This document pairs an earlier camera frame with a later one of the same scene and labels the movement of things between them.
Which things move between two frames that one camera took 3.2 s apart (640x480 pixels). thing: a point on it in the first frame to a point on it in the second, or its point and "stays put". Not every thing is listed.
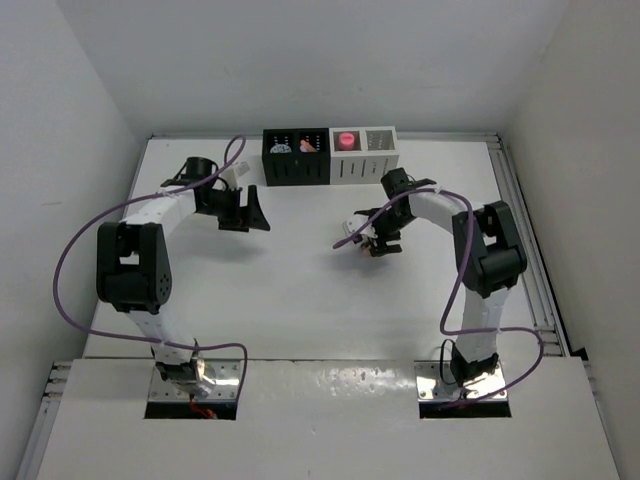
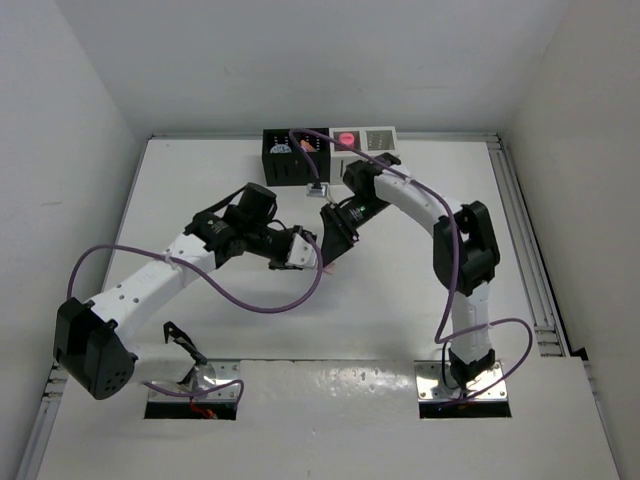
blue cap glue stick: [280, 148] stays put
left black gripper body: [224, 205] to [275, 240]
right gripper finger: [370, 213] to [337, 236]
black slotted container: [297, 168] stays put
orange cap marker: [305, 147] stays put
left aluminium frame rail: [41, 432] stays put
